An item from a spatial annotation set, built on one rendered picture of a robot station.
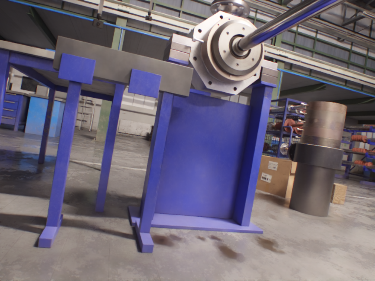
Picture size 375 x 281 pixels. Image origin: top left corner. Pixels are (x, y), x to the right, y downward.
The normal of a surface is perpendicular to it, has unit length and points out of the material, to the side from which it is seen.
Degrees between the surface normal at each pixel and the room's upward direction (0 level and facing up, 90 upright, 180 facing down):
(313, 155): 90
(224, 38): 90
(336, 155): 90
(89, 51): 90
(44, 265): 0
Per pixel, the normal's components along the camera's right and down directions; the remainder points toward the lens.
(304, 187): -0.73, -0.12
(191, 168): 0.29, 0.05
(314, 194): -0.33, -0.05
